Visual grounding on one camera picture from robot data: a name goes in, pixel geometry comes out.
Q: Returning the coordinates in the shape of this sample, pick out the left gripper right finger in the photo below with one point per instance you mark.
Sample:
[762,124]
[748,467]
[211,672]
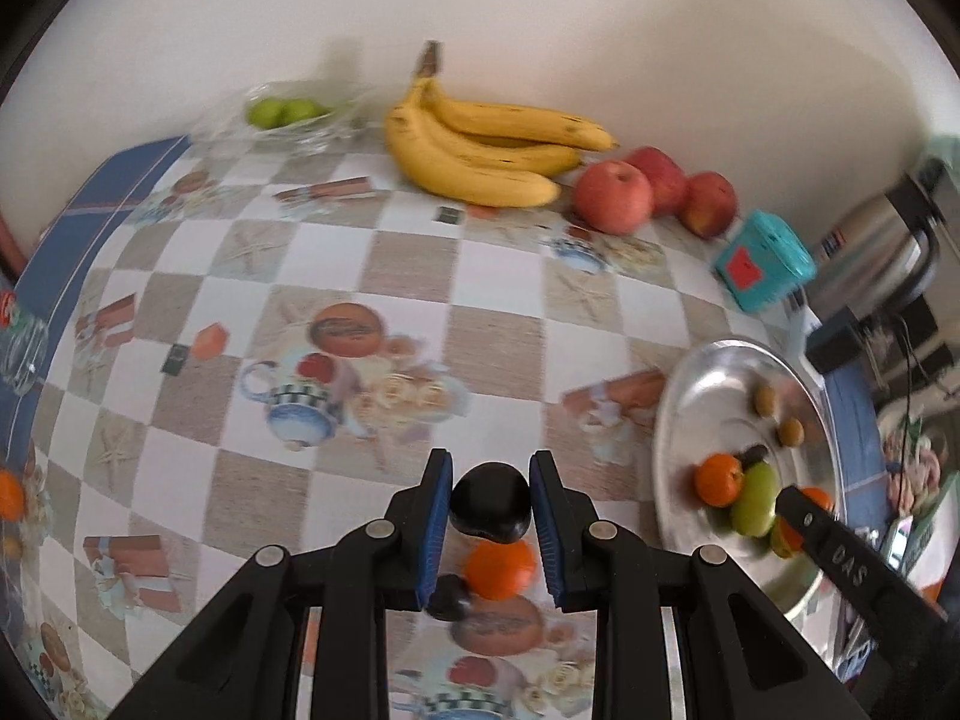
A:
[739,657]

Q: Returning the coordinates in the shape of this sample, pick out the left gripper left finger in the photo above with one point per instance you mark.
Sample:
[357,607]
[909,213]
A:
[241,655]

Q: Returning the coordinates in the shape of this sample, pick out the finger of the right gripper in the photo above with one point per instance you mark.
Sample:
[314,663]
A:
[807,520]

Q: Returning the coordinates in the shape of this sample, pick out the green guava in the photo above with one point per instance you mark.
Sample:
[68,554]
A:
[754,511]
[779,545]

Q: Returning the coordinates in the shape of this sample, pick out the dark plum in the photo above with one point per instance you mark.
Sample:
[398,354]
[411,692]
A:
[451,600]
[753,455]
[493,502]

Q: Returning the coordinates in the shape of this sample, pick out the brown longan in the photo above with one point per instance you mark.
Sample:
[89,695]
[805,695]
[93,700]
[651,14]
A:
[791,432]
[765,401]

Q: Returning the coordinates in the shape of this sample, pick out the large steel plate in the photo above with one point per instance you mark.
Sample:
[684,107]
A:
[735,426]

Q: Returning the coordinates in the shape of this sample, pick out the black power adapter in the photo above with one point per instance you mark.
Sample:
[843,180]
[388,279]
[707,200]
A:
[837,342]

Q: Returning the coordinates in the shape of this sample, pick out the clear fruit container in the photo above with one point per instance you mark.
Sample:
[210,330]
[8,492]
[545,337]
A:
[27,516]

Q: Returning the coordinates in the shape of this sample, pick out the teal toy box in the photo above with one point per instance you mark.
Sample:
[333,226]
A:
[764,263]

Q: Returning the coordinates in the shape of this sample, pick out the steel thermos kettle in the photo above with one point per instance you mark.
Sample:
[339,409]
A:
[880,256]

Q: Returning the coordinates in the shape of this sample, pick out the right red apple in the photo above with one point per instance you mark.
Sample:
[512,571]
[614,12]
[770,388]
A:
[710,205]

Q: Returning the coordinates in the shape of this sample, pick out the red apple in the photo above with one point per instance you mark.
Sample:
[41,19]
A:
[667,180]
[710,205]

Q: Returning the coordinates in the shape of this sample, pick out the middle red apple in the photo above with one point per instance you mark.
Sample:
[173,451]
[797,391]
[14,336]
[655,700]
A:
[667,180]

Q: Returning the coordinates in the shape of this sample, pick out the clear glass mug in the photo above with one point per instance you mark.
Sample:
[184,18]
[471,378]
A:
[23,344]

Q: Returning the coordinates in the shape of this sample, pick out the front pink apple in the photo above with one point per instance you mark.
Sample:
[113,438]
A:
[613,197]

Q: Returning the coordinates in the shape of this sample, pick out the yellow banana bunch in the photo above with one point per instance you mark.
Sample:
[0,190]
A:
[484,154]

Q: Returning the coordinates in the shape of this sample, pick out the clear bag green fruit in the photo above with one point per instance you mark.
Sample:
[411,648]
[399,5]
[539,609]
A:
[306,116]

